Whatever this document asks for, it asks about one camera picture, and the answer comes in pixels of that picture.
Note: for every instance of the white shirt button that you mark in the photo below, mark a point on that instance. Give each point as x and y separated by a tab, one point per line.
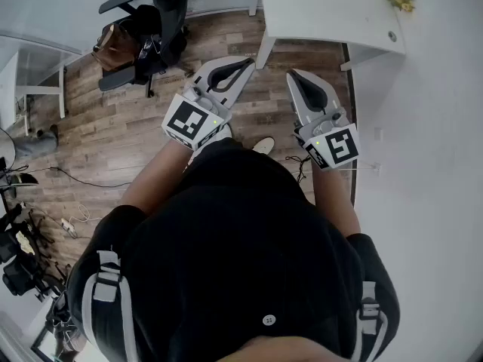
268	319

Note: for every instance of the black tripod equipment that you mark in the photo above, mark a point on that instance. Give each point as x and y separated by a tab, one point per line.
19	270

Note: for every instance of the person's left forearm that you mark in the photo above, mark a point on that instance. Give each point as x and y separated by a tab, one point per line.
151	183

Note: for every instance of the person's black shirt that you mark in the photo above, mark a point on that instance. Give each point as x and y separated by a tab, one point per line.
234	240

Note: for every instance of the white power strip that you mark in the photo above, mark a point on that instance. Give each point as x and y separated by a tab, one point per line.
68	226

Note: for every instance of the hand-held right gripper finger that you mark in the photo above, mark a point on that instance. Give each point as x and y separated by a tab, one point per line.
300	104
331	96

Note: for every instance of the brown leather bag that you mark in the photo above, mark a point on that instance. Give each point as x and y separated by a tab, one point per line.
113	47

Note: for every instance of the white frame table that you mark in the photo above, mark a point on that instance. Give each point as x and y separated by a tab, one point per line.
60	89

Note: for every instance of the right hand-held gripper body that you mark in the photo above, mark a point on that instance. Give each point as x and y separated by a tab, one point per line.
339	145

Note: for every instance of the person's right forearm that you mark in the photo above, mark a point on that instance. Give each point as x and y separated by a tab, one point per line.
332	202

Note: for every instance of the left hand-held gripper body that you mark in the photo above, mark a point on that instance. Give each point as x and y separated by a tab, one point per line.
186	121

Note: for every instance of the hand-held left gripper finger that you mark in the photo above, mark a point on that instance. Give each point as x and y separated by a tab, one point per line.
211	65
237	89

